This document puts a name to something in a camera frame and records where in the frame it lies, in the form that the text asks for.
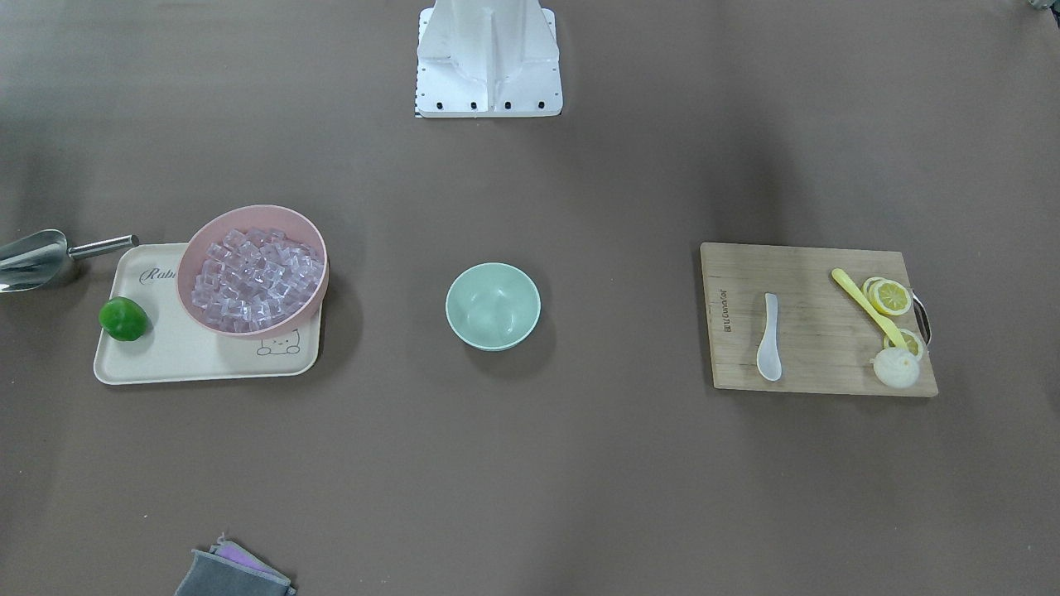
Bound white ceramic spoon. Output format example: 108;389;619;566
756;293;783;382

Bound mint green bowl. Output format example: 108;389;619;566
446;262;542;352

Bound pink bowl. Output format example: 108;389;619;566
176;204;330;339

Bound pile of clear ice cubes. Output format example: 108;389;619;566
190;228;325;334

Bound metal ice scoop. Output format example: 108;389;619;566
1;229;140;293

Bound wooden cutting board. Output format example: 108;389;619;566
700;242;939;397

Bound cream rectangular tray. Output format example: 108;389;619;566
94;243;322;385

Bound lower lemon slice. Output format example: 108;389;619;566
882;328;928;361

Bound grey and purple cloths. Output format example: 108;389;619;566
175;538;296;595

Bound green lime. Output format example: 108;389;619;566
98;296;151;341

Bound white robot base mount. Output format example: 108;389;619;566
414;1;564;118

